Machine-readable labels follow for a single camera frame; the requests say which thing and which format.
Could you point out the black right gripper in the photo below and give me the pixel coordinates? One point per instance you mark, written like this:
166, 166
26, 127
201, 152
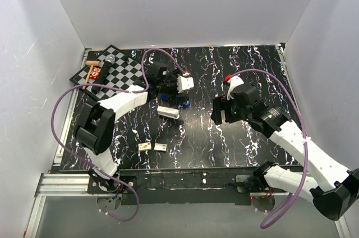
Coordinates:
220, 103

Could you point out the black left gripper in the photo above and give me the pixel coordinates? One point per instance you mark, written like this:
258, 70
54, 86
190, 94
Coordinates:
173, 78

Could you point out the blue stapler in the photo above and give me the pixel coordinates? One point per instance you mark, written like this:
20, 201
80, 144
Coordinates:
173, 102

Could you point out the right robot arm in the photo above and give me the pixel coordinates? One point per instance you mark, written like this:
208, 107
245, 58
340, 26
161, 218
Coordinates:
331, 187

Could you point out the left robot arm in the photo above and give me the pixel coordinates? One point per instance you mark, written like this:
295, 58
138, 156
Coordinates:
95, 126

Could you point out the white stapler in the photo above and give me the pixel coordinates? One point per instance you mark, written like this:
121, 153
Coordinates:
168, 112

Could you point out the right staple box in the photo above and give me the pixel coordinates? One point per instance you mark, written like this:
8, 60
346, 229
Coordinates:
160, 147

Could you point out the staple box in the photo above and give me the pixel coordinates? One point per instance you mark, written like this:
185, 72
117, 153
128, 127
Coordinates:
145, 147
160, 147

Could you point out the left staple box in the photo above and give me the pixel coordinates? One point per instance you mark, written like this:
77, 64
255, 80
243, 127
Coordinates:
145, 147

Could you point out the black white chessboard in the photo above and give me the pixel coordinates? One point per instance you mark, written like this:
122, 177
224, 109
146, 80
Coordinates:
123, 73

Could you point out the black microphone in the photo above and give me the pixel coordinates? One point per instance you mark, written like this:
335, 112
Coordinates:
107, 64

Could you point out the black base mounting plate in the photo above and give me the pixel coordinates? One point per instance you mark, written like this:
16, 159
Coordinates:
193, 185

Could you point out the red toy block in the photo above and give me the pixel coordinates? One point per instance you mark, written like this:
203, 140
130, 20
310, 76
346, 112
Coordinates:
95, 73

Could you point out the wooden mallet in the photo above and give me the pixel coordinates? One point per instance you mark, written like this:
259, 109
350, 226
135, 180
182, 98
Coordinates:
91, 64

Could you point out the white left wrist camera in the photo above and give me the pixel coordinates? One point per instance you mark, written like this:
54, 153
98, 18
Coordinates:
184, 83

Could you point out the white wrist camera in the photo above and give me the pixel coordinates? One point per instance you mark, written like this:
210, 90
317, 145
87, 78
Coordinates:
184, 83
232, 82

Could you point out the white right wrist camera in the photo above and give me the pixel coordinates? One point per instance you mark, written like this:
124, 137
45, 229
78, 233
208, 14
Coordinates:
232, 82

